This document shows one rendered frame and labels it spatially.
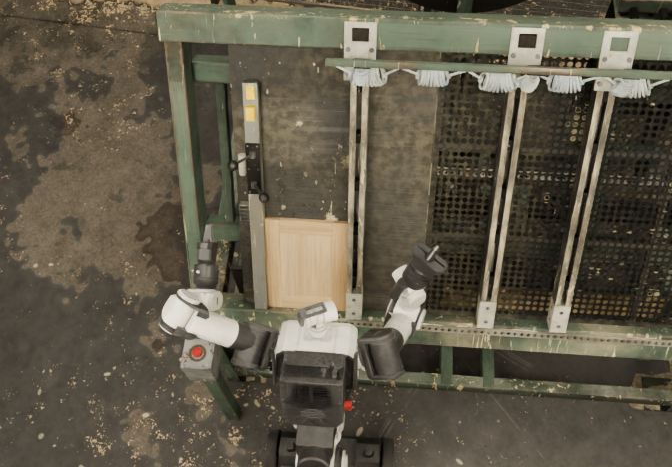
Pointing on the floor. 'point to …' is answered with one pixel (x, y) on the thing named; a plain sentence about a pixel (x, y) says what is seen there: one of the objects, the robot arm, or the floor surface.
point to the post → (224, 398)
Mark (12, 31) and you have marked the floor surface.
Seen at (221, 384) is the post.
